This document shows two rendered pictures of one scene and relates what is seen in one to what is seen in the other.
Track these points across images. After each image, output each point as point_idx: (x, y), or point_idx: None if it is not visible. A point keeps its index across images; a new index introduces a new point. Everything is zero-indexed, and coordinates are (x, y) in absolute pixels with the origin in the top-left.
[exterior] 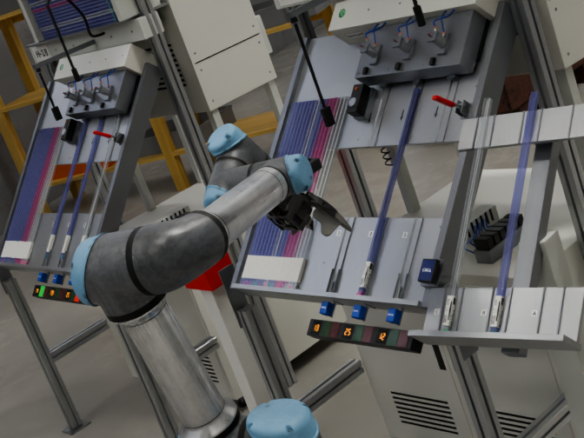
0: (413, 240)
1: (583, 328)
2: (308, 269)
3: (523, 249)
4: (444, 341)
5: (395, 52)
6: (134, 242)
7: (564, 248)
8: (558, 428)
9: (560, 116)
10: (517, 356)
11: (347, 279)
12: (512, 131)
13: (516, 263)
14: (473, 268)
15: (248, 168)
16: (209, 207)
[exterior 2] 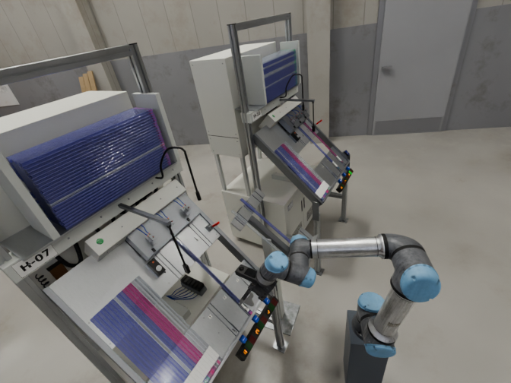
0: (242, 277)
1: None
2: (214, 346)
3: (274, 238)
4: None
5: (162, 231)
6: (420, 246)
7: (211, 267)
8: None
9: (252, 199)
10: None
11: (236, 320)
12: (247, 213)
13: (277, 243)
14: (205, 297)
15: (302, 253)
16: (369, 238)
